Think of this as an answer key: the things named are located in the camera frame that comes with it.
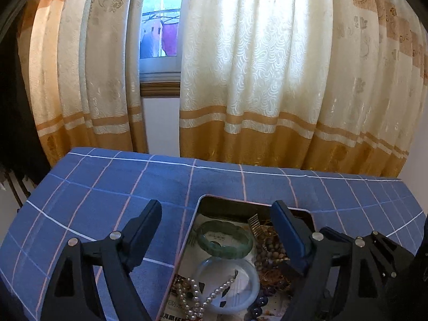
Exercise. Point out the wide cream orange curtain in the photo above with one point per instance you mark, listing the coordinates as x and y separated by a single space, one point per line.
267 57

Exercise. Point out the window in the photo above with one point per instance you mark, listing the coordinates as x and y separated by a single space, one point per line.
160 40

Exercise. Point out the dark hanging coat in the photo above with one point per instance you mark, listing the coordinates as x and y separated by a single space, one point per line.
13 107

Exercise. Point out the white jade bangle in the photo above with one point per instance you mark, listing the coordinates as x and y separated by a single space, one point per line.
252 284

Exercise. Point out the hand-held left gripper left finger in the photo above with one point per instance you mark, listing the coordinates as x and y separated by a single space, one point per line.
148 227

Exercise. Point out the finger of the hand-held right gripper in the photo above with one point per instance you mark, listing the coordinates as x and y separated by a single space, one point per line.
391 254

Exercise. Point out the narrow cream orange curtain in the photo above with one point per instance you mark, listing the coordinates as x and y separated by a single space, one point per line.
83 73

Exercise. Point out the blue checked tablecloth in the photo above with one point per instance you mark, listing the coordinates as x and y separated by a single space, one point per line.
100 180

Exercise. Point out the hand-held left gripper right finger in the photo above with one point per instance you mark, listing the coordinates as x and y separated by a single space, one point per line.
287 237

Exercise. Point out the pink tin box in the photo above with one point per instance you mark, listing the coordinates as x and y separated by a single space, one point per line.
230 209

